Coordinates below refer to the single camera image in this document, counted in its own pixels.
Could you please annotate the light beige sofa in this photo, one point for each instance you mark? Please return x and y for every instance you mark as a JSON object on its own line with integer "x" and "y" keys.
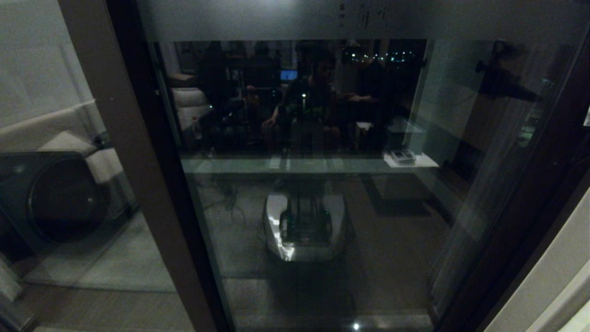
{"x": 103, "y": 166}

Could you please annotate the light grey rug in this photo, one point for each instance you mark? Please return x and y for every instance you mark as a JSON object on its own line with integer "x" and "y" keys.
{"x": 106, "y": 263}

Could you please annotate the dark brown door jamb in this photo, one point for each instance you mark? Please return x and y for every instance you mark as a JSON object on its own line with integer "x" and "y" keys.
{"x": 530, "y": 267}

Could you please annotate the dark grey upholstered seat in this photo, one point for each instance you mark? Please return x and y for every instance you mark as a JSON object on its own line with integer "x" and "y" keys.
{"x": 50, "y": 198}

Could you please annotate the brown framed fixed glass panel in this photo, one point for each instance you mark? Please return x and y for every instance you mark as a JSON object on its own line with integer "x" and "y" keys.
{"x": 152, "y": 207}

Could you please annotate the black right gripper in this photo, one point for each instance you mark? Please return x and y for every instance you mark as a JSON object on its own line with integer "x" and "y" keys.
{"x": 587, "y": 117}

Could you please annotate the brown framed sliding glass door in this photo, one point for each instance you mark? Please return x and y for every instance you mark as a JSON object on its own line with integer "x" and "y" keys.
{"x": 368, "y": 207}

